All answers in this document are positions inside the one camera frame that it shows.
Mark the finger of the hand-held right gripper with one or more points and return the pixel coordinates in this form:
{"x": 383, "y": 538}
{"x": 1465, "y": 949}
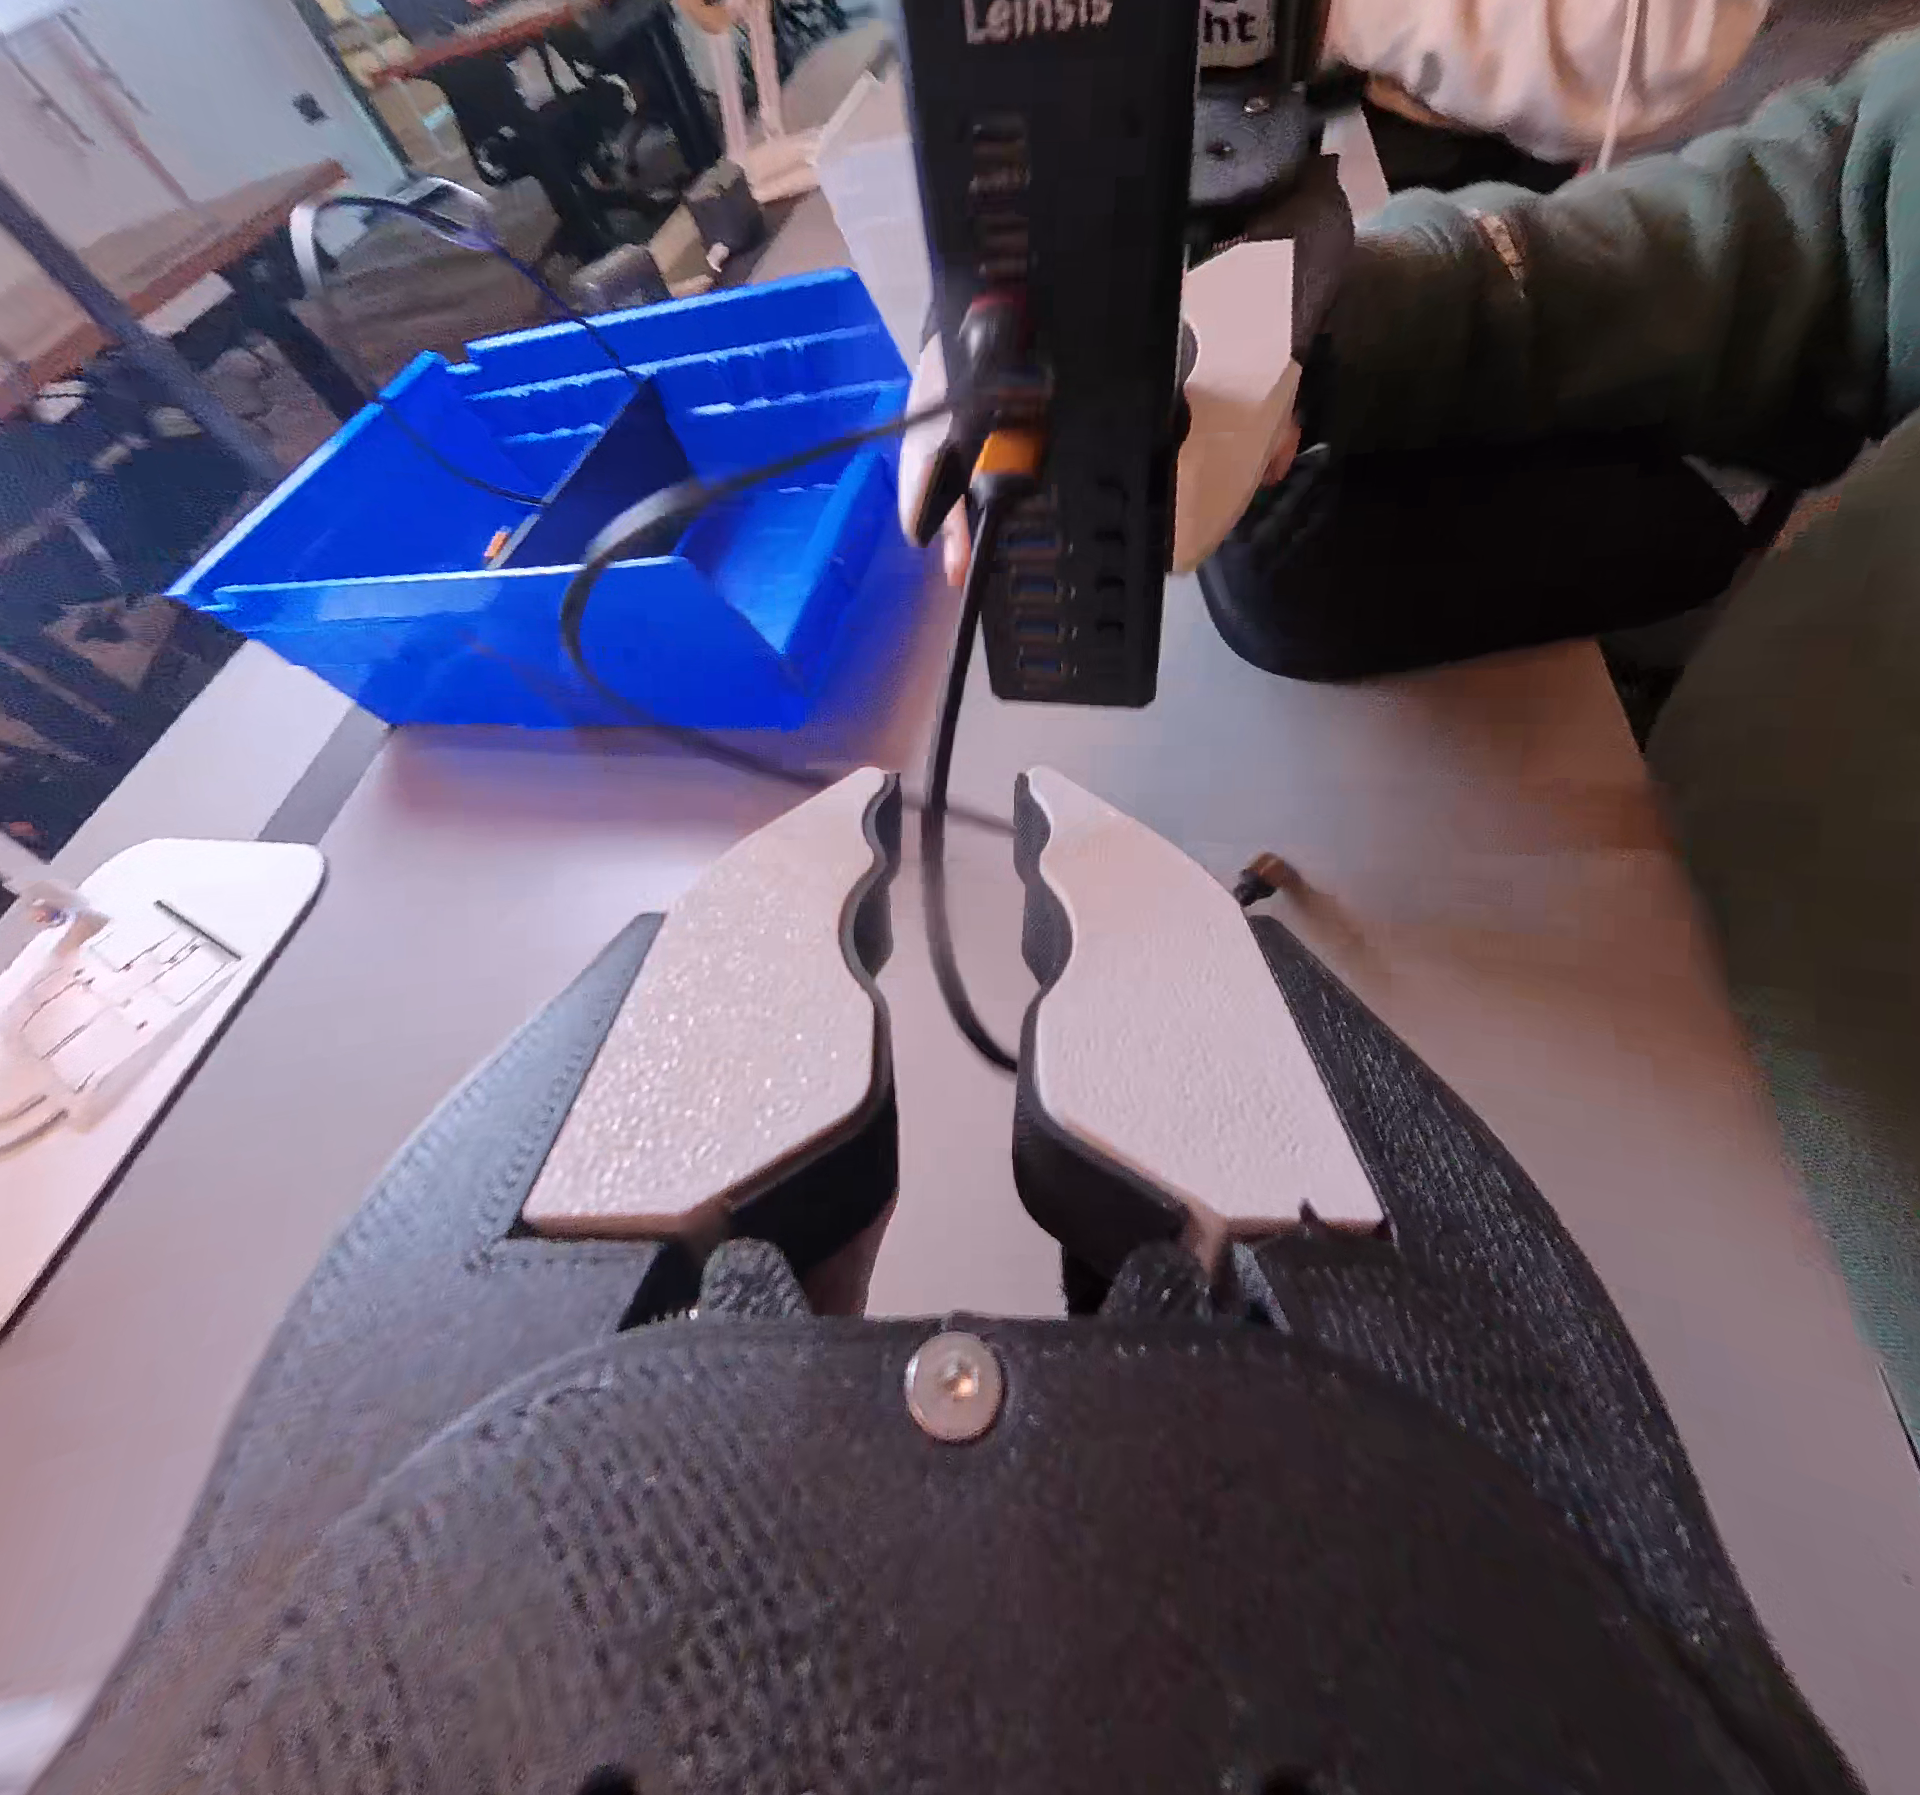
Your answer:
{"x": 1237, "y": 385}
{"x": 928, "y": 385}

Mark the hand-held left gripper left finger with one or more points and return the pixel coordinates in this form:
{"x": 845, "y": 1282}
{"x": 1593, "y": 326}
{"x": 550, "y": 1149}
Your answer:
{"x": 719, "y": 1045}

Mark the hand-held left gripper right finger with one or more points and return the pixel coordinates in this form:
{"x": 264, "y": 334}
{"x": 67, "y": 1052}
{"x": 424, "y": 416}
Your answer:
{"x": 1200, "y": 1045}

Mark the blue plastic bin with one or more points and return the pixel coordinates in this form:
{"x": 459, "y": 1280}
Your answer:
{"x": 449, "y": 641}

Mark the person's right forearm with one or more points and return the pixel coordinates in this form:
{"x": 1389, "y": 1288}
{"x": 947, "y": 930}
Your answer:
{"x": 1619, "y": 296}

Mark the small grey box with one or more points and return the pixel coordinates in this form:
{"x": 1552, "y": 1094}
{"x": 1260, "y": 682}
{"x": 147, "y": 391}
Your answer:
{"x": 621, "y": 282}
{"x": 727, "y": 206}

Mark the beige cloth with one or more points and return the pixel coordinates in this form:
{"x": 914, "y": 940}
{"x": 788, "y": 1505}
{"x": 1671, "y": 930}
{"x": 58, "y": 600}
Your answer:
{"x": 1529, "y": 12}

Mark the black bin divider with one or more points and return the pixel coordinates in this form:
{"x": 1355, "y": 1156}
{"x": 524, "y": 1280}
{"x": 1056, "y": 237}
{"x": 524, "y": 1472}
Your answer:
{"x": 615, "y": 475}

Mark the long wooden desk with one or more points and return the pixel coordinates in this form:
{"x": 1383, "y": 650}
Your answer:
{"x": 524, "y": 18}

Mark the white stand base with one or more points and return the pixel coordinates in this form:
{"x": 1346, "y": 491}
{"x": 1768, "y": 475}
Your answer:
{"x": 150, "y": 1045}

